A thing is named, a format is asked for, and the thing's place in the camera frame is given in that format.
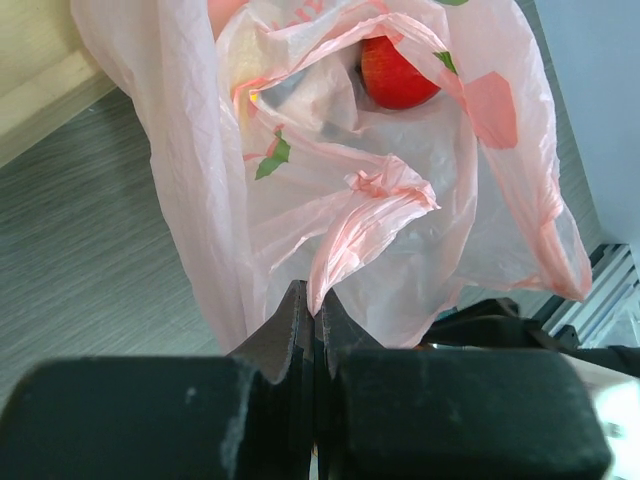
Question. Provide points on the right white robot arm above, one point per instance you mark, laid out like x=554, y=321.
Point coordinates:
x=496, y=323

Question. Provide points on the pink plastic bag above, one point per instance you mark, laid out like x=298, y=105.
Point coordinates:
x=273, y=164

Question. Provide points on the wooden clothes rack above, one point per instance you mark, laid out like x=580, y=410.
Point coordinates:
x=47, y=74

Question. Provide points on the fake red apple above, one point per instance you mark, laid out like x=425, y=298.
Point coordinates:
x=389, y=79

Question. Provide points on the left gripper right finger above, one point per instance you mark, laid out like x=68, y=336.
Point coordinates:
x=445, y=412

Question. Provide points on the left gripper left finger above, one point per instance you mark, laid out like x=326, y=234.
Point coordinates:
x=246, y=415

